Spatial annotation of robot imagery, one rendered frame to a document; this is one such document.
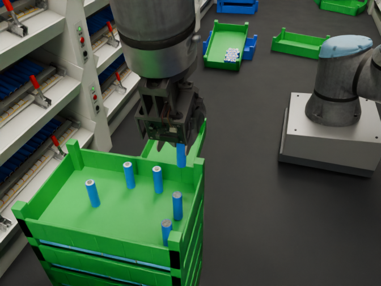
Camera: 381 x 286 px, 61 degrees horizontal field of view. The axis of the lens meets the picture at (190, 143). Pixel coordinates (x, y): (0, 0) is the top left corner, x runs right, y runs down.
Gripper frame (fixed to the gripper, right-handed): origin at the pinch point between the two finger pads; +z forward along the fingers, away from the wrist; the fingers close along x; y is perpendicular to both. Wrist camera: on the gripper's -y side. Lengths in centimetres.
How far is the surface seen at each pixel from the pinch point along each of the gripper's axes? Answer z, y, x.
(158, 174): 8.6, 3.1, -4.8
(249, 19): 101, -193, -3
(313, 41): 88, -152, 42
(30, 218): 5.1, 17.6, -23.6
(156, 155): 57, -31, -23
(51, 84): 18, -26, -48
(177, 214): 10.4, 9.8, 0.6
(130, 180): 11.5, 4.0, -11.1
